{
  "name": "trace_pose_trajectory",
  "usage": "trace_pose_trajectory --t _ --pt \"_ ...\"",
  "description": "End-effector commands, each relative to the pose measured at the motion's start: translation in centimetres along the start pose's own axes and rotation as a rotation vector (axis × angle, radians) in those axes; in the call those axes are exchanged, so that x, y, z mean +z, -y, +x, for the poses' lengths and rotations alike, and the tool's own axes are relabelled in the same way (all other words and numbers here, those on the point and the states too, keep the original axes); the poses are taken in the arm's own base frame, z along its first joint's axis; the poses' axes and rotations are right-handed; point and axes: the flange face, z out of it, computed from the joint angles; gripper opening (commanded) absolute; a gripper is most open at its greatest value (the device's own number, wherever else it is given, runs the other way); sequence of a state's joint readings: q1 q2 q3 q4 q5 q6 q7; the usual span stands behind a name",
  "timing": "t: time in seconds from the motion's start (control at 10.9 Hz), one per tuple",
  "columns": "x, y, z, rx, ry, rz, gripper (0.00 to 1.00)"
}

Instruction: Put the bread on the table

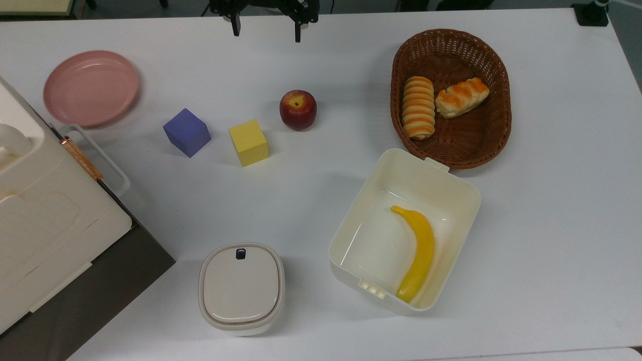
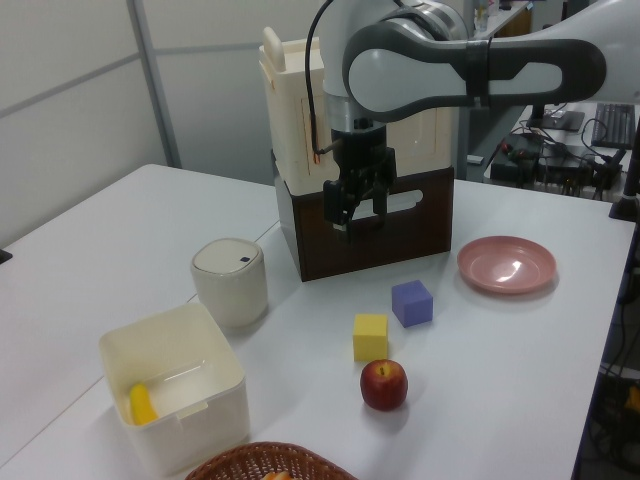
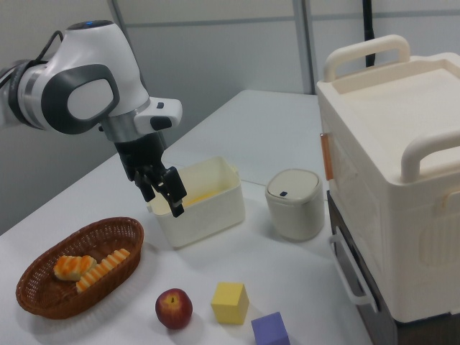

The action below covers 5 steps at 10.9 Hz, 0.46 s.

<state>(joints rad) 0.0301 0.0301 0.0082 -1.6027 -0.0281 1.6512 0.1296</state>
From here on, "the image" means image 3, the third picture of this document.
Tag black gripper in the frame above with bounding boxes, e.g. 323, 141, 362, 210
114, 131, 188, 219

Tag long orange-striped bread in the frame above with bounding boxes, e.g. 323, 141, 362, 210
75, 249, 131, 293

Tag round orange-striped bread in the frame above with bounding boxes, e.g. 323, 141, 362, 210
53, 255, 98, 282

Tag cream rectangular plastic bin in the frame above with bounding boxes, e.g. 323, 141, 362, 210
146, 156, 247, 250

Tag brown wicker basket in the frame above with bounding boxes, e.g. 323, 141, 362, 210
16, 216, 145, 321

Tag red apple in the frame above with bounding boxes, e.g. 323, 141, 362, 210
155, 287, 193, 331

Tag yellow cube block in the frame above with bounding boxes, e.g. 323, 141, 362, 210
210, 282, 250, 326

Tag small cream lidded trash can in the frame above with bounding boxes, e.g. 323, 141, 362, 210
264, 168, 326, 242

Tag purple cube block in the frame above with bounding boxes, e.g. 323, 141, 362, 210
250, 311, 291, 345

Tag large cream storage box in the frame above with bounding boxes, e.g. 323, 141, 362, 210
316, 34, 460, 323

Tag black cable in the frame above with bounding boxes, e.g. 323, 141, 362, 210
361, 0, 377, 68

